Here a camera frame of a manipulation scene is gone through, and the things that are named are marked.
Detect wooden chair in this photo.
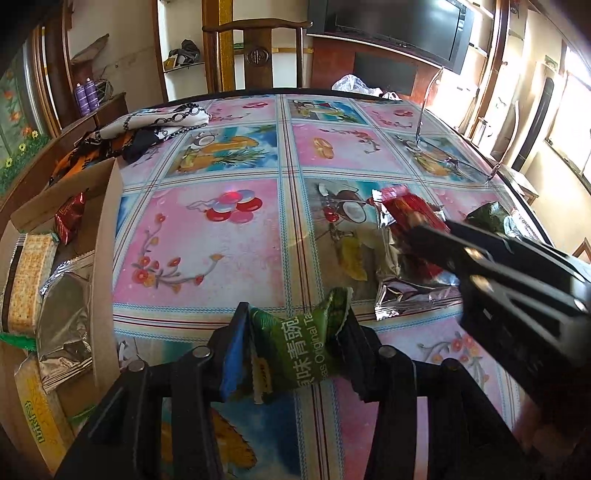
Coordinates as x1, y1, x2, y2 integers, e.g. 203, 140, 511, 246
203, 19, 308, 93

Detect white plastic bag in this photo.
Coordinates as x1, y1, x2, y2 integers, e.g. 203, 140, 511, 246
331, 74, 382, 97

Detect dark clutter pile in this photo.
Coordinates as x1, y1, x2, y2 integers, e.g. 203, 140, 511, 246
164, 39, 205, 70

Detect pale cracker packet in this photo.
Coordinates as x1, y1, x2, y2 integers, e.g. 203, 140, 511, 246
0, 233, 58, 335

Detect white wall shelf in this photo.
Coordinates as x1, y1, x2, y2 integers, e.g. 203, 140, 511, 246
154, 0, 222, 100

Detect yellow green cracker packet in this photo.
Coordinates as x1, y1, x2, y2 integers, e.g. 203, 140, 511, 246
14, 357, 77, 464

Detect black white orange scarf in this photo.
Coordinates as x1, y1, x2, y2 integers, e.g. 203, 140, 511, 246
48, 104, 211, 185

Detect floral painted panel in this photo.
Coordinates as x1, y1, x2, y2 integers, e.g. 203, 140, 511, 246
0, 44, 51, 195

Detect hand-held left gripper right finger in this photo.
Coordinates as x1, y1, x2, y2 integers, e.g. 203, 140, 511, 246
337, 305, 529, 480

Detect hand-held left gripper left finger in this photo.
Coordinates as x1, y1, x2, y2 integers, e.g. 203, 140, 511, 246
54, 302, 254, 480

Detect black flat television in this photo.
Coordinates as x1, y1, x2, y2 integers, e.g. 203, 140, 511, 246
307, 0, 475, 75

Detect eyeglasses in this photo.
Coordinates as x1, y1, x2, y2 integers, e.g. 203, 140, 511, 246
402, 67, 504, 185

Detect low wooden bench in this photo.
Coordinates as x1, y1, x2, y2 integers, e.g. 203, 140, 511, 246
496, 164, 539, 204

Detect silver foil snack packet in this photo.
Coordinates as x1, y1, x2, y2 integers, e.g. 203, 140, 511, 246
375, 203, 462, 321
36, 256, 95, 393

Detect wooden side cabinet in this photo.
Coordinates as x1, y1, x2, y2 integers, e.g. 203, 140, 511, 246
0, 92, 129, 222

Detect red snack packet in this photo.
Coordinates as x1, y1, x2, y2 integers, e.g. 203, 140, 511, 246
54, 191, 88, 245
372, 185, 460, 284

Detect dark green snack packet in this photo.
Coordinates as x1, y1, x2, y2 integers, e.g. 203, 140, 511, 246
464, 200, 513, 238

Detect floral printed tablecloth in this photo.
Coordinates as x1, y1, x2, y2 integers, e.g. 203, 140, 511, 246
51, 90, 555, 480

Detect red brown television cabinet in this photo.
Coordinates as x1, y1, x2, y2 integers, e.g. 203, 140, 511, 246
308, 34, 444, 104

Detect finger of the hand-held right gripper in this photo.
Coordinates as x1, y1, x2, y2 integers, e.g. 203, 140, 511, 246
402, 224, 493, 278
449, 222, 591, 278

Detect cardboard box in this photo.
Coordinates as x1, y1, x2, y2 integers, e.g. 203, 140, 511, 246
0, 157, 123, 480

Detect black pole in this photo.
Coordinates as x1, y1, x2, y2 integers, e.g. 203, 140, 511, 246
512, 76, 555, 171

